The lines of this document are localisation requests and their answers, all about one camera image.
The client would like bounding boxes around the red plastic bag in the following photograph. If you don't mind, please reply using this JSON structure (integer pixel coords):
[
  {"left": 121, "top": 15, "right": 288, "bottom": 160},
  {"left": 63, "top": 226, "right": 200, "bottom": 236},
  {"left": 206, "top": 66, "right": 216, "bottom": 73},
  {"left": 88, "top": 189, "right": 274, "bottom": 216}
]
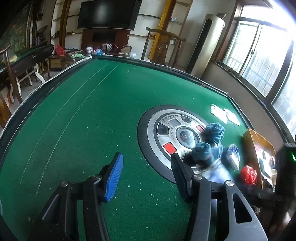
[{"left": 240, "top": 165, "right": 257, "bottom": 186}]

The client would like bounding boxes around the clear bag blue white item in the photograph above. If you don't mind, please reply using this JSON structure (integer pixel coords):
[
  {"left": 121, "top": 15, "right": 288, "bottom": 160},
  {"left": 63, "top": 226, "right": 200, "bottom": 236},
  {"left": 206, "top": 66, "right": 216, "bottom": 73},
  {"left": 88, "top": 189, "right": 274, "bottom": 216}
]
[{"left": 226, "top": 144, "right": 240, "bottom": 171}]

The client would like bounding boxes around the blue towel roll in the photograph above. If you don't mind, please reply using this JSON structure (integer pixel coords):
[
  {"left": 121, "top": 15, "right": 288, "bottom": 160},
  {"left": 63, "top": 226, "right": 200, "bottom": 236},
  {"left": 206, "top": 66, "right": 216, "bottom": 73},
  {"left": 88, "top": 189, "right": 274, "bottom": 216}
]
[{"left": 191, "top": 143, "right": 233, "bottom": 184}]

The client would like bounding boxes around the yellow cardboard box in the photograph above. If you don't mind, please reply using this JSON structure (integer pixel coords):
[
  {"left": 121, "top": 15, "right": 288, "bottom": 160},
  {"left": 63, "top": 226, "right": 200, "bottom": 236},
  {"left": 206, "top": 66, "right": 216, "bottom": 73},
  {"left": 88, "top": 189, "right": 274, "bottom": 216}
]
[{"left": 243, "top": 128, "right": 276, "bottom": 192}]

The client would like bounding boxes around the white paper sheet right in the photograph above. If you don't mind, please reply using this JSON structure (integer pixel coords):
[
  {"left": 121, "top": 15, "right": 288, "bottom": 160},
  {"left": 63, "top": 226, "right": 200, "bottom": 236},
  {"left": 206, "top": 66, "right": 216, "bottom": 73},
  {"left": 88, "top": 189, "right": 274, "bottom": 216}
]
[{"left": 224, "top": 108, "right": 240, "bottom": 126}]

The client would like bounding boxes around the white paper sheet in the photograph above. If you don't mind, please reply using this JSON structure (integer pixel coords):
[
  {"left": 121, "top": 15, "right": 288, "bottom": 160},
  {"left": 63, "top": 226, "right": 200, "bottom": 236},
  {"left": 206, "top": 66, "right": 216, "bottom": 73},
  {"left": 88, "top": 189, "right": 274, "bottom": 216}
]
[
  {"left": 224, "top": 108, "right": 240, "bottom": 126},
  {"left": 211, "top": 104, "right": 227, "bottom": 124}
]

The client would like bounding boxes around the white paper sheet left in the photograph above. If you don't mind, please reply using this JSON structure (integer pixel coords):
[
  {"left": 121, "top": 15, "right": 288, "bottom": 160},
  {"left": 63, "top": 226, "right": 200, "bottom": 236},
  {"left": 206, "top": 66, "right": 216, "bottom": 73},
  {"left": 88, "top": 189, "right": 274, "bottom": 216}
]
[{"left": 211, "top": 104, "right": 227, "bottom": 124}]

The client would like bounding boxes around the round mahjong table control panel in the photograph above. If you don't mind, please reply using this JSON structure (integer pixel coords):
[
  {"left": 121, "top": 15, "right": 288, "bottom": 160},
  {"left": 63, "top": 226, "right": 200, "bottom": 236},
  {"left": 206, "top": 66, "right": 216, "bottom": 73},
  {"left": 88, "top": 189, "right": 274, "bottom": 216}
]
[{"left": 137, "top": 105, "right": 214, "bottom": 183}]

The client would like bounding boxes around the white tower air conditioner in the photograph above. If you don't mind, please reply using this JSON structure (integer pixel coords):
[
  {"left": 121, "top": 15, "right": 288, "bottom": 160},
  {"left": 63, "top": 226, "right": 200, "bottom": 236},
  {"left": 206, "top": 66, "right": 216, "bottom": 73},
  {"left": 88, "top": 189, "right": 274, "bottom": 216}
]
[{"left": 186, "top": 14, "right": 225, "bottom": 78}]

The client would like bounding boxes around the wooden armchair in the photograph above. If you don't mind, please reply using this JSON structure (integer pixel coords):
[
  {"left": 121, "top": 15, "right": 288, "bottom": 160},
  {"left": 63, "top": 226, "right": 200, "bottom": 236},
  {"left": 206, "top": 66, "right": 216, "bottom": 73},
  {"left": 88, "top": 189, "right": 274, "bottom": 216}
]
[{"left": 141, "top": 27, "right": 188, "bottom": 68}]

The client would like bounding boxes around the black flat television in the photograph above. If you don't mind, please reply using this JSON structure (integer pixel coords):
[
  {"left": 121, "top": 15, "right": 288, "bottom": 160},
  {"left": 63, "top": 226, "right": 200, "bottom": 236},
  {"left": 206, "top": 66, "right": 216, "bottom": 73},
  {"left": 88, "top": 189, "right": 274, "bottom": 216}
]
[{"left": 77, "top": 0, "right": 142, "bottom": 30}]

